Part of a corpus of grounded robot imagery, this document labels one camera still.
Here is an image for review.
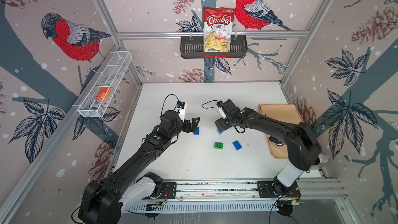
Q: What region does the small blue lego brick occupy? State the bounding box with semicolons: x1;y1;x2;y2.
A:
193;127;200;135

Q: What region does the blue square lego brick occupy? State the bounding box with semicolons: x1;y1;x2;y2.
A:
232;141;242;151

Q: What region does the green lego brick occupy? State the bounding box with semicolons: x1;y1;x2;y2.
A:
214;142;223;150

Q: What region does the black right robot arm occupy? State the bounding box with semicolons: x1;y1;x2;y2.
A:
215;100;322;197

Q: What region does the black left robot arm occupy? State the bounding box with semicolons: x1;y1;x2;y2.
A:
76;110;200;224

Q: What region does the purple spoon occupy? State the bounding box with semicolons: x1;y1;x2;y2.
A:
268;136;285;147

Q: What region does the tan wooden tray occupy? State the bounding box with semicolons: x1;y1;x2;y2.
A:
258;104;304;159

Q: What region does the orange red block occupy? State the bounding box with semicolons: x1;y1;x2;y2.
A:
95;87;112;101

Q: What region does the Chuba cassava chips bag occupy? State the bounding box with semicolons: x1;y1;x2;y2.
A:
203;7;235;52

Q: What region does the clear bottle black cap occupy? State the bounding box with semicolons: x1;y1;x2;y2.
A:
315;154;329;167

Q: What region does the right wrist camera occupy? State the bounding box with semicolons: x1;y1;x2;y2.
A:
218;107;227;119

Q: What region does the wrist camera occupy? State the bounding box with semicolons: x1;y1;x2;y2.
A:
175;101;188;122
218;107;227;119

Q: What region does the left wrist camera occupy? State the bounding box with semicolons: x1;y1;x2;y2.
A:
175;101;188;122

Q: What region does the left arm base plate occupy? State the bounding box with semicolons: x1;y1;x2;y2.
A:
143;182;177;200

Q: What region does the black wire basket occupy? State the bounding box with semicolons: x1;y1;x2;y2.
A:
180;35;248;59

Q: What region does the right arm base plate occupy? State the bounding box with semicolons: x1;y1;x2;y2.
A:
257;180;301;198

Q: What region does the white wire shelf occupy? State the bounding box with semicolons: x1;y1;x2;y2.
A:
78;51;132;118

